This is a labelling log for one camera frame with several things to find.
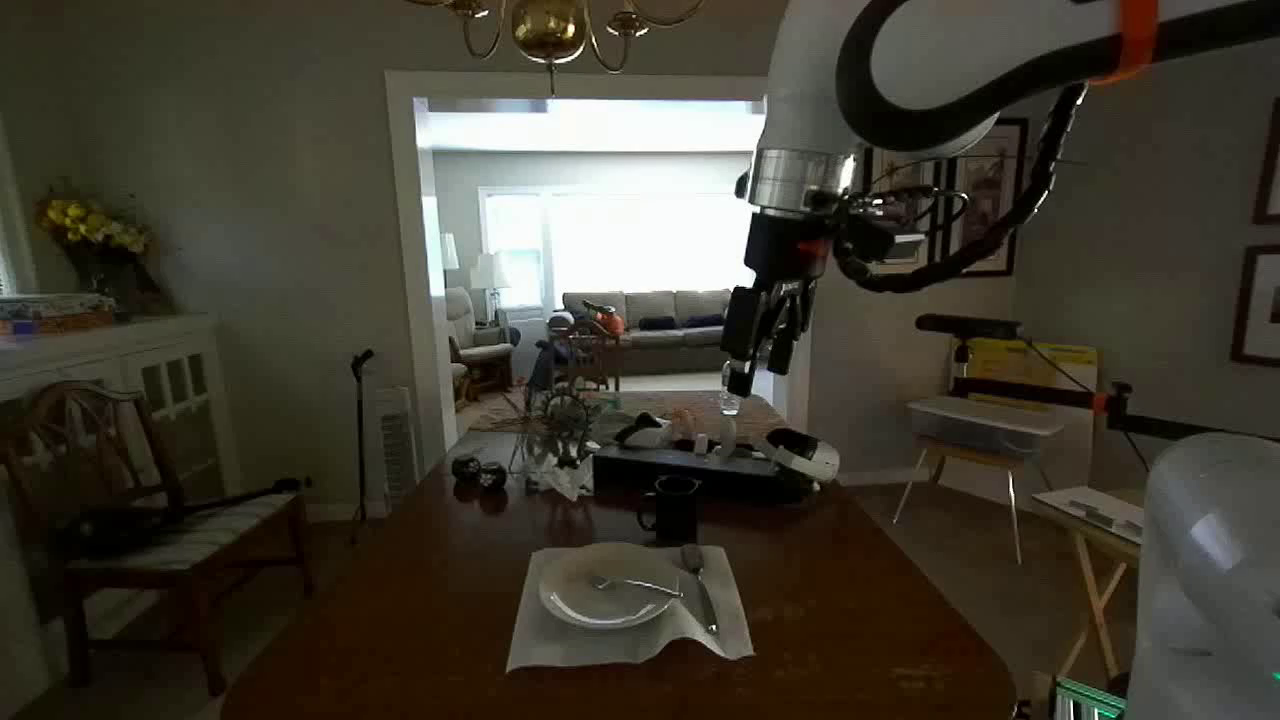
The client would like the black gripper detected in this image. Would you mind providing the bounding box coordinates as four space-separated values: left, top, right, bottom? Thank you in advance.
717 211 819 403

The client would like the black mug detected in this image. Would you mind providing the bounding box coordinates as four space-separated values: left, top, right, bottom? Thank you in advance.
633 473 708 547

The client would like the white plate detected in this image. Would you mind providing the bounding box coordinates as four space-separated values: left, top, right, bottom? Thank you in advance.
537 543 688 632

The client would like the grey sofa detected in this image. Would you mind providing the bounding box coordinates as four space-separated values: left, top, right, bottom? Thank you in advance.
557 288 735 374

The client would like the white and black device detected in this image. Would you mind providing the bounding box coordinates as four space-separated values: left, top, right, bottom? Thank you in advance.
763 425 848 489

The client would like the long black case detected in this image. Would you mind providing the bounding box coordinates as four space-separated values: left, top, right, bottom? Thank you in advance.
588 427 819 509

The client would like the small white black gadget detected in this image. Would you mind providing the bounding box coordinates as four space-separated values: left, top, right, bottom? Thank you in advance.
611 412 676 455

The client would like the bright window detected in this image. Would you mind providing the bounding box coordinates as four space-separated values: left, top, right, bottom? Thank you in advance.
477 185 754 311

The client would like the dark table centerpiece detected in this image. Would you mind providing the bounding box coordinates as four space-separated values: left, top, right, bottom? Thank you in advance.
512 384 611 503

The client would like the white folded paper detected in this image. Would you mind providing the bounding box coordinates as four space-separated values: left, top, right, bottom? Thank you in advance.
526 443 601 503

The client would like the dark framed picture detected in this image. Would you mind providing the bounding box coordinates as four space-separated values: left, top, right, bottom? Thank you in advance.
1252 95 1280 229
858 142 943 263
950 116 1034 279
1229 238 1280 371

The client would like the silver knife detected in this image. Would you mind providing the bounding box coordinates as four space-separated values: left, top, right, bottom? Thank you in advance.
676 539 726 637

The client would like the pale armchair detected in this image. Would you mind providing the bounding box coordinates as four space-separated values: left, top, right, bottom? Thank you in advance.
440 283 526 403

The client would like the yellow box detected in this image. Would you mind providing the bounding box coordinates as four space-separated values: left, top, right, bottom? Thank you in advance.
963 334 1104 397

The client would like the white table lamp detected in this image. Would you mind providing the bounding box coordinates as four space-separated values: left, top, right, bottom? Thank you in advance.
463 248 518 322

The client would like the white cloth napkin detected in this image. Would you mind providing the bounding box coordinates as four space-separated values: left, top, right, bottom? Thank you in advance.
501 539 759 674

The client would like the wooden folding table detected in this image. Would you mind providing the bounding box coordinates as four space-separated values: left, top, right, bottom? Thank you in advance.
1034 480 1154 682

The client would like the brass chandelier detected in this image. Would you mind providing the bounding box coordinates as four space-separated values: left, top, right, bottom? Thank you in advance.
403 0 704 75

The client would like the thin black cane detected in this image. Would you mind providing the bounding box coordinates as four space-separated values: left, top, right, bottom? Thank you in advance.
348 347 380 543

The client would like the teal box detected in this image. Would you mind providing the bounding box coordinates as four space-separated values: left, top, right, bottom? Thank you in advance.
1049 674 1137 720

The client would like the pale striped seat cushion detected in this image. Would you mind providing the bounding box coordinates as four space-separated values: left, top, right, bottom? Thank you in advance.
65 489 303 576

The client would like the white glass-door cabinet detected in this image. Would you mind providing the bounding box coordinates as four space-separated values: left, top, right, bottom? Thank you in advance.
0 311 248 716

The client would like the dark wooden chair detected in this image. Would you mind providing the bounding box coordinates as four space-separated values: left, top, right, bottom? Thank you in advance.
0 374 319 698

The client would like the dark bag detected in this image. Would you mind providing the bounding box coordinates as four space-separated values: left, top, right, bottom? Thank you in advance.
56 503 175 561

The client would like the yellow flower bouquet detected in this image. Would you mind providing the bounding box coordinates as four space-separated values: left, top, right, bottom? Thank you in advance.
38 192 175 319

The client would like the flat stack of books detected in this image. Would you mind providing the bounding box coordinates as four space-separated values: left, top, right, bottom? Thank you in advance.
0 290 126 339

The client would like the black camera bar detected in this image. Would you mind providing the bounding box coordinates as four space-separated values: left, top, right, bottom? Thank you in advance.
913 311 1026 343

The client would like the black corrugated cable conduit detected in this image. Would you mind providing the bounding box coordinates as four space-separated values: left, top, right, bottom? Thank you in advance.
825 75 1093 300

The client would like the white wall vent grille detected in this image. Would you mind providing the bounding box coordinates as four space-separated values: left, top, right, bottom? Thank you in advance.
375 384 430 517

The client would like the white door frame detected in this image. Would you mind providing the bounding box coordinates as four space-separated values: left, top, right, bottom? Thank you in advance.
380 66 777 503

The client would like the wide orange cable strap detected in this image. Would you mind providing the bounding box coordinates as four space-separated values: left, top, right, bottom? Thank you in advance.
1116 0 1163 75

